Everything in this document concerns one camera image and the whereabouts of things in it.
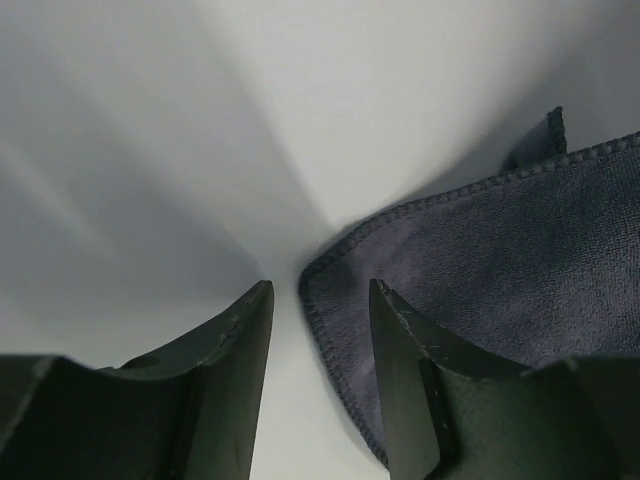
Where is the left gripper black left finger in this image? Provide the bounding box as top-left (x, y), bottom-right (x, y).
top-left (1, 281), bottom-right (274, 479)

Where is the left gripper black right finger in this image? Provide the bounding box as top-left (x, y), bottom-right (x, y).
top-left (369, 280), bottom-right (639, 479)

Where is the dark blue grey towel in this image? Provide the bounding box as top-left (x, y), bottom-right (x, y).
top-left (299, 109), bottom-right (639, 471)

